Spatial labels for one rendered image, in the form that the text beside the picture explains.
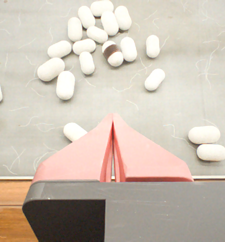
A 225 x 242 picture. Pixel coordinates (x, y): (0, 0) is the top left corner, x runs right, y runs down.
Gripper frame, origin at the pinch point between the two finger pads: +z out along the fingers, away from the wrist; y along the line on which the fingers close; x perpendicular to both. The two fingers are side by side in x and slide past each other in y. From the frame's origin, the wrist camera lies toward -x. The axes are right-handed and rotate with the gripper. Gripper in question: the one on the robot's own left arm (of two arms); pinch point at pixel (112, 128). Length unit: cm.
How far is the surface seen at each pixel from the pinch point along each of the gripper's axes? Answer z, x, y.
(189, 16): 23.1, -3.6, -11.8
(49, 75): 13.7, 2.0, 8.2
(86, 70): 14.4, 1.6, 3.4
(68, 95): 11.6, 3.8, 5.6
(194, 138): 7.3, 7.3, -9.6
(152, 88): 12.6, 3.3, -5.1
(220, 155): 5.6, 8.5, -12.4
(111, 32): 19.2, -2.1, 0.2
